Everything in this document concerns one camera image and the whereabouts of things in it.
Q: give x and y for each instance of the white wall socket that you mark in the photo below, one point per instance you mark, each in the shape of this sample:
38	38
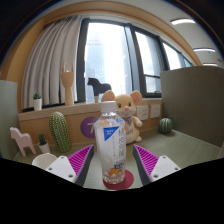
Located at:
155	111
142	112

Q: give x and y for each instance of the beige pleated curtain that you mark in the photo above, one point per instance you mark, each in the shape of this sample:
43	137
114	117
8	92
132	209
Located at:
50	63

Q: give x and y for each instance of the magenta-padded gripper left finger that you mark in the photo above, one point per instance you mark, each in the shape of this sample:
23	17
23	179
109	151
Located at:
66	165

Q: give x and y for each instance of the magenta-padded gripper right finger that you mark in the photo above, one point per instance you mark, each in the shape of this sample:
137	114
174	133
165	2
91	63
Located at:
156	165

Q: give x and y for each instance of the tall green cactus ornament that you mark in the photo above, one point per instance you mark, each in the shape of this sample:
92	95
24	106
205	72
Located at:
60	133

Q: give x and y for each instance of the round green cactus ornament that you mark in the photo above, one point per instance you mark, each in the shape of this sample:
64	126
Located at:
165	126

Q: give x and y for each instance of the small plant in white pot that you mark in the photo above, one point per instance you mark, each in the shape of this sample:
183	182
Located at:
44	146
37	104

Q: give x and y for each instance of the clear plastic drink bottle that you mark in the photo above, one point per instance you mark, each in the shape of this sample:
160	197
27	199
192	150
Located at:
110	146

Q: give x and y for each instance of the cream white cup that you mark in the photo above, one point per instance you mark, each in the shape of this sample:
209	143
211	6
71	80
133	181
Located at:
43	160

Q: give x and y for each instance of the pink horse figurine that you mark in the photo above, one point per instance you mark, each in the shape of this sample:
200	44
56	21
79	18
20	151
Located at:
21	138

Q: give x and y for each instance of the black horse figurine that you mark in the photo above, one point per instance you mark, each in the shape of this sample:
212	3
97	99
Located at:
98	87

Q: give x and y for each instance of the flat round red coaster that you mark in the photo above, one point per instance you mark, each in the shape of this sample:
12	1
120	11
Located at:
128	181

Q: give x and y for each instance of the mouse plush toy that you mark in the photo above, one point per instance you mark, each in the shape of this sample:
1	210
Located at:
128	106

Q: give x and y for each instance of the dark-framed window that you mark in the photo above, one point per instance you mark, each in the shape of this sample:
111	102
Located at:
106	56

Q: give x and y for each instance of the wooden hand model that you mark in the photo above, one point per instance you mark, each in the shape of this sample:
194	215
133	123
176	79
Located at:
68	86

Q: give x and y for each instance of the round purple number sign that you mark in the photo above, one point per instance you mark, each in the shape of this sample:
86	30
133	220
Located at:
87	128

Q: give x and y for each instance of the green desk partition panel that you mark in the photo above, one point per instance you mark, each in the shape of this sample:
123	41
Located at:
8	120
193	103

